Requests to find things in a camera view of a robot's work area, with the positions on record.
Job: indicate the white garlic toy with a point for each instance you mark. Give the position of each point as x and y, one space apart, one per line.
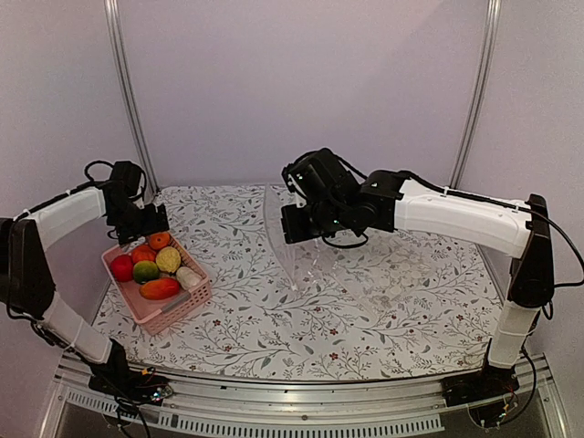
187 278

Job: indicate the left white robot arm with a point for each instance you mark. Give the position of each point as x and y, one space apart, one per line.
43 257

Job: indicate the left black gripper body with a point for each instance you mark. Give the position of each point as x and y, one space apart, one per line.
132 221

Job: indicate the orange green papaya toy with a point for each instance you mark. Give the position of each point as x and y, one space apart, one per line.
158 241

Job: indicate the red apple toy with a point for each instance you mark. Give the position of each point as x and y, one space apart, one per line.
121 267

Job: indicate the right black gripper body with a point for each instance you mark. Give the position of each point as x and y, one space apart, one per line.
299 230

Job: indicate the front aluminium rail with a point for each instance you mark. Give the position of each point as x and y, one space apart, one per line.
207 405

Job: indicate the aluminium frame post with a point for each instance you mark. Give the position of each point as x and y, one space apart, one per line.
121 64
487 50

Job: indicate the orange red mango toy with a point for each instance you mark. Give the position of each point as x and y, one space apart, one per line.
160 289

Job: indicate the pink plastic basket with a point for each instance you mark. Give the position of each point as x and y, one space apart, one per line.
156 315

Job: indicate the right aluminium frame post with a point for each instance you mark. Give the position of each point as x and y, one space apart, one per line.
487 50

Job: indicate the floral tablecloth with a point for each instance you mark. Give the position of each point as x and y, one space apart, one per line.
256 326

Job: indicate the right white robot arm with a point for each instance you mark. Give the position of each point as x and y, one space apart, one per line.
332 196

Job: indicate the left aluminium frame post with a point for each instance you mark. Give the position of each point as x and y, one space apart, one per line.
121 64

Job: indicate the clear zip top bag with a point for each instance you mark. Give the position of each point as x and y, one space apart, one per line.
374 271

